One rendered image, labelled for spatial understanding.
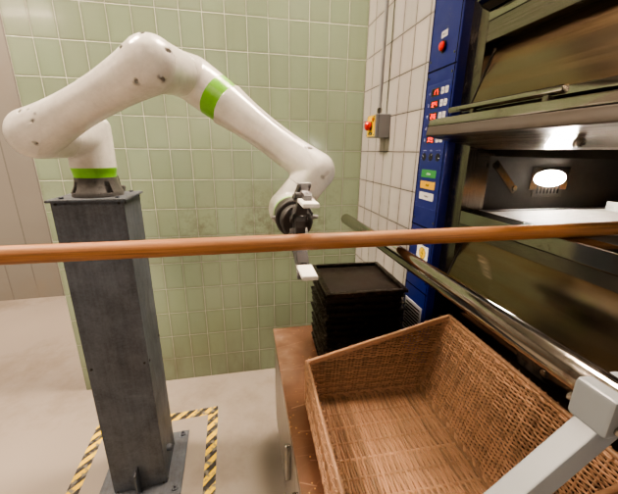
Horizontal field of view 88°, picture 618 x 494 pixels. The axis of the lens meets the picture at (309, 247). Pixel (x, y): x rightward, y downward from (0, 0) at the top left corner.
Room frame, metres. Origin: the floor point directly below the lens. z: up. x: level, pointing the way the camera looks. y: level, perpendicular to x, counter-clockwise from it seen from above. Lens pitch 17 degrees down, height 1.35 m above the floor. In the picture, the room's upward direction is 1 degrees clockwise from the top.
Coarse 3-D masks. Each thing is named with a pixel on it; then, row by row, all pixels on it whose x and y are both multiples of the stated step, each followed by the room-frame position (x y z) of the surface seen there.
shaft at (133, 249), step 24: (144, 240) 0.51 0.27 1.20; (168, 240) 0.51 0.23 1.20; (192, 240) 0.51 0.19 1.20; (216, 240) 0.52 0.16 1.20; (240, 240) 0.53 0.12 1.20; (264, 240) 0.53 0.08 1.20; (288, 240) 0.54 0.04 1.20; (312, 240) 0.54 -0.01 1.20; (336, 240) 0.55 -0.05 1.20; (360, 240) 0.56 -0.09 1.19; (384, 240) 0.57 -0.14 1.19; (408, 240) 0.58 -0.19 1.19; (432, 240) 0.59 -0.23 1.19; (456, 240) 0.60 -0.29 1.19; (480, 240) 0.61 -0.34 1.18; (0, 264) 0.46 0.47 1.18
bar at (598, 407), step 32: (352, 224) 0.82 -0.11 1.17; (416, 256) 0.53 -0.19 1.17; (448, 288) 0.41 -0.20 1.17; (480, 320) 0.35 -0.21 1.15; (512, 320) 0.31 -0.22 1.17; (544, 352) 0.26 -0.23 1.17; (576, 384) 0.22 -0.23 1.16; (608, 384) 0.21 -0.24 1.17; (576, 416) 0.22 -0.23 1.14; (608, 416) 0.20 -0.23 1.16; (544, 448) 0.21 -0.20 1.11; (576, 448) 0.20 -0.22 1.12; (512, 480) 0.20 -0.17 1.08; (544, 480) 0.19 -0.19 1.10
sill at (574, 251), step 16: (480, 224) 0.88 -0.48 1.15; (496, 224) 0.82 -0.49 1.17; (512, 224) 0.78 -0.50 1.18; (512, 240) 0.77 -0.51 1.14; (528, 240) 0.72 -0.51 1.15; (544, 240) 0.68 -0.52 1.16; (560, 240) 0.65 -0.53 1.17; (576, 240) 0.63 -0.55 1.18; (592, 240) 0.63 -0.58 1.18; (560, 256) 0.64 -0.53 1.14; (576, 256) 0.61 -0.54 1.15; (592, 256) 0.58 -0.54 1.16; (608, 256) 0.56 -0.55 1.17; (608, 272) 0.55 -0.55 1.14
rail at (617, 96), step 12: (576, 96) 0.54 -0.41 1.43; (588, 96) 0.52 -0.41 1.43; (600, 96) 0.50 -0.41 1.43; (612, 96) 0.48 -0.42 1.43; (504, 108) 0.68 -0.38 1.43; (516, 108) 0.65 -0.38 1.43; (528, 108) 0.62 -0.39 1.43; (540, 108) 0.60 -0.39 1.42; (552, 108) 0.57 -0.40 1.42; (564, 108) 0.55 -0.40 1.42; (576, 108) 0.53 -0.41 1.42; (432, 120) 0.93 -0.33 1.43; (444, 120) 0.87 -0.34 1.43; (456, 120) 0.82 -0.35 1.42; (468, 120) 0.78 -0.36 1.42; (480, 120) 0.74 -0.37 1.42
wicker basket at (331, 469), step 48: (384, 336) 0.88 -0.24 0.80; (432, 336) 0.91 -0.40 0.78; (336, 384) 0.85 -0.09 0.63; (384, 384) 0.88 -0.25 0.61; (480, 384) 0.71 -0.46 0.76; (528, 384) 0.61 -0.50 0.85; (336, 432) 0.71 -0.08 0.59; (384, 432) 0.72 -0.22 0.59; (432, 432) 0.72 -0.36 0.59; (480, 432) 0.65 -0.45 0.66; (528, 432) 0.56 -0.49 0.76; (336, 480) 0.47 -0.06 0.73; (384, 480) 0.58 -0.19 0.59; (432, 480) 0.58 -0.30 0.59; (480, 480) 0.58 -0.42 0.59; (576, 480) 0.45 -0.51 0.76
